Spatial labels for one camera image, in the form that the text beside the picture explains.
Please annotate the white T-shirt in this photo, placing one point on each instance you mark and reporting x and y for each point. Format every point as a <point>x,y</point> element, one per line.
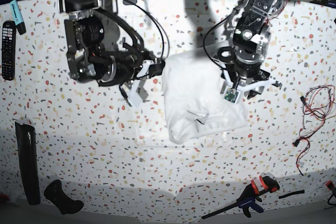
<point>193,102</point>

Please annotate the black TV remote control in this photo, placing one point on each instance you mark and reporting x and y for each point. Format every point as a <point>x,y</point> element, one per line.
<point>8,36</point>

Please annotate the light blue box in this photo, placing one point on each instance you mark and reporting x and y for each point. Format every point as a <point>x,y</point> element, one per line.
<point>17,17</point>

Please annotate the orange clamp at table edge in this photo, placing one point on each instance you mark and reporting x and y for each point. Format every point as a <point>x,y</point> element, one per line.
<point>331,187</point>

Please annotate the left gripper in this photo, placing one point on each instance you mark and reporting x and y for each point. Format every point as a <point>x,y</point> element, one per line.
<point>247,65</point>

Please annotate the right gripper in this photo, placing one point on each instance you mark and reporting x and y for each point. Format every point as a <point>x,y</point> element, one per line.
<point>124,68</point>

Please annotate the black and orange bar clamp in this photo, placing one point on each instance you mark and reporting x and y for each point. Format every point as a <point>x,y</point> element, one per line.
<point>249,196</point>

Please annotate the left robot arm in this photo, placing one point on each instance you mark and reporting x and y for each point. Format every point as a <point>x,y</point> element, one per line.
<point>248,27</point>

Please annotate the long black cylindrical case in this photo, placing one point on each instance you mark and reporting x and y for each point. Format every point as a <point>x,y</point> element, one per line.
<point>26,144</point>

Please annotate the short black rod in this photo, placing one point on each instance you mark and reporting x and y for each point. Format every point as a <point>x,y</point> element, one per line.
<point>299,192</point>

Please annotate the black game controller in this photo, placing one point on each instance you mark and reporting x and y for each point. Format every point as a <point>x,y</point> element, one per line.
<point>65,204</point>

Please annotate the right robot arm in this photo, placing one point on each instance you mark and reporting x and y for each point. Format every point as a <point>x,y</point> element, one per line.
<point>89,60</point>

